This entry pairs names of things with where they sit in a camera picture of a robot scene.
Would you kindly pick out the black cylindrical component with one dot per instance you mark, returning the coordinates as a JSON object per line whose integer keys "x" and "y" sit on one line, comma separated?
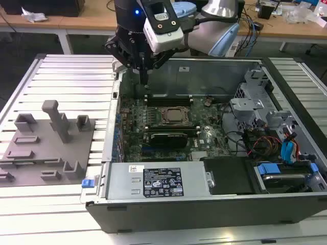
{"x": 139, "y": 90}

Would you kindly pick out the white power strip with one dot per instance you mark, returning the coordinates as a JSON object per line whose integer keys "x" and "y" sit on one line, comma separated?
{"x": 233, "y": 49}

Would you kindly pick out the wooden desk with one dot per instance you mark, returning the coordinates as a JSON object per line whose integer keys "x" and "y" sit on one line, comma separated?
{"x": 89, "y": 15}

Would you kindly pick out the grey parts rack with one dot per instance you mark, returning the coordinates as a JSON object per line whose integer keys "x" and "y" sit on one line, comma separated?
{"x": 79, "y": 145}

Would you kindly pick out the silver CPU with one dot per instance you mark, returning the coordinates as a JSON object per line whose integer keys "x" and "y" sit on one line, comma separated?
{"x": 176, "y": 115}

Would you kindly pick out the clear plastic bags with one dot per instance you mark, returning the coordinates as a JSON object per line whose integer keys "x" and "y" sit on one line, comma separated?
{"x": 299, "y": 14}

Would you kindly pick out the black plastic shroud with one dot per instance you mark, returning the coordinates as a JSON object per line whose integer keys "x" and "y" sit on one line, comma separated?
{"x": 227, "y": 176}

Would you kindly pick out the hard disk in blue carrier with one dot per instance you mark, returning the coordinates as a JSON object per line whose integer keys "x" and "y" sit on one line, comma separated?
{"x": 268, "y": 169}

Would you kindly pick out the grey power supply with label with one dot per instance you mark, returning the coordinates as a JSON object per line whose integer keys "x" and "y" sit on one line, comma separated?
{"x": 122, "y": 178}

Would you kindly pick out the small black adapter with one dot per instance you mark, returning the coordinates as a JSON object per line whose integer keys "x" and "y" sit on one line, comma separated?
{"x": 258, "y": 26}

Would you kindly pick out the white wrist camera black mount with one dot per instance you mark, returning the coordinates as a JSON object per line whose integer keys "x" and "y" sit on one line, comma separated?
{"x": 163, "y": 42}

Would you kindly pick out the black RAM slot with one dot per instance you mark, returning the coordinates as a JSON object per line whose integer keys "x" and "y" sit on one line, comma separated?
{"x": 194, "y": 131}
{"x": 168, "y": 102}

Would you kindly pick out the black graphics card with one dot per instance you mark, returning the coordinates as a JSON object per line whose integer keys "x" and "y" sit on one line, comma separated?
{"x": 168, "y": 140}

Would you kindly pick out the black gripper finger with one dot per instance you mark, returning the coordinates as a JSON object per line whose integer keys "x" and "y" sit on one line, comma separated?
{"x": 146, "y": 77}
{"x": 141, "y": 76}

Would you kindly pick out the large black box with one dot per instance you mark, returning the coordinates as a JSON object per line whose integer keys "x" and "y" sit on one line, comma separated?
{"x": 51, "y": 7}

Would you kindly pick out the grey metal drive cage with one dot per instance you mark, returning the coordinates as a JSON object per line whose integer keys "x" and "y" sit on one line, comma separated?
{"x": 245, "y": 104}

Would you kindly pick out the black open PC case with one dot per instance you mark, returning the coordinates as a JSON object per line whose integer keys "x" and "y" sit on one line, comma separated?
{"x": 178, "y": 214}

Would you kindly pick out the red white carton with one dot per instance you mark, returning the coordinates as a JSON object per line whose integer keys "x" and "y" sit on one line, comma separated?
{"x": 322, "y": 15}

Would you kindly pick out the green motherboard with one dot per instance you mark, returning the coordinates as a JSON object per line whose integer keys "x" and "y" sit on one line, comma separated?
{"x": 212, "y": 143}

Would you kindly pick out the tall black box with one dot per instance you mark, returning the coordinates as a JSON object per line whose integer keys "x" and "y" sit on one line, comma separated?
{"x": 241, "y": 10}

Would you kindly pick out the blue case latch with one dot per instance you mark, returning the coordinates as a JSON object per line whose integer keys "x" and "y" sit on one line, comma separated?
{"x": 87, "y": 183}

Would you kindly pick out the small silver heatsink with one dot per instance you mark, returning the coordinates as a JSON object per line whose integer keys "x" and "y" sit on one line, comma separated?
{"x": 198, "y": 156}

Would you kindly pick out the round coin battery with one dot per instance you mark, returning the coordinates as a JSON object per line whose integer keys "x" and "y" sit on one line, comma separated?
{"x": 207, "y": 102}

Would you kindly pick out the small black box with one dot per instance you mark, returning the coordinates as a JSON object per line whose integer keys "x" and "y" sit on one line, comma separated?
{"x": 265, "y": 11}

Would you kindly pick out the crumpled white paper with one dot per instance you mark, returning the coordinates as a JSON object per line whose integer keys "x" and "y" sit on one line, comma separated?
{"x": 33, "y": 16}

